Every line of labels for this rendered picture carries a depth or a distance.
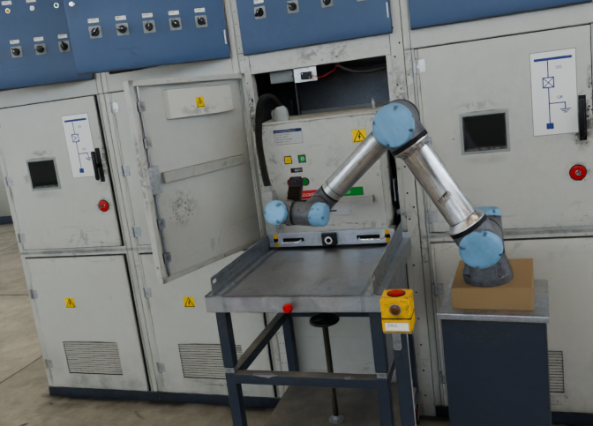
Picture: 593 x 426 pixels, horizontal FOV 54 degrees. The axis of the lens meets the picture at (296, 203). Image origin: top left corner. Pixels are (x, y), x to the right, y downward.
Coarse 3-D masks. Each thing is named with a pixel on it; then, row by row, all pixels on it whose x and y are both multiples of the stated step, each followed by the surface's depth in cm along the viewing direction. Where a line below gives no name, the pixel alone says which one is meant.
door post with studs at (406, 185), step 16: (400, 32) 225; (400, 48) 226; (400, 64) 228; (400, 80) 229; (400, 96) 230; (400, 160) 236; (400, 176) 237; (400, 192) 239; (400, 208) 240; (416, 208) 238; (416, 224) 239; (416, 240) 241; (416, 256) 242; (416, 272) 244; (416, 288) 245; (432, 400) 254
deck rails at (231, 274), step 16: (400, 224) 238; (400, 240) 235; (240, 256) 219; (256, 256) 234; (384, 256) 199; (224, 272) 206; (240, 272) 218; (384, 272) 197; (224, 288) 203; (368, 288) 184
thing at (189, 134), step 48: (144, 96) 208; (192, 96) 224; (240, 96) 250; (144, 144) 206; (192, 144) 228; (240, 144) 250; (144, 192) 207; (192, 192) 228; (240, 192) 250; (192, 240) 228; (240, 240) 251
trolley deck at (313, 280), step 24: (408, 240) 235; (264, 264) 228; (288, 264) 224; (312, 264) 220; (336, 264) 216; (360, 264) 213; (240, 288) 202; (264, 288) 199; (288, 288) 195; (312, 288) 192; (336, 288) 189; (360, 288) 186; (384, 288) 184
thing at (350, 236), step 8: (296, 232) 243; (304, 232) 241; (312, 232) 240; (320, 232) 239; (328, 232) 238; (336, 232) 237; (344, 232) 236; (352, 232) 235; (360, 232) 234; (368, 232) 233; (376, 232) 232; (392, 232) 230; (272, 240) 247; (288, 240) 244; (296, 240) 243; (304, 240) 242; (312, 240) 241; (320, 240) 240; (344, 240) 237; (352, 240) 236; (376, 240) 233
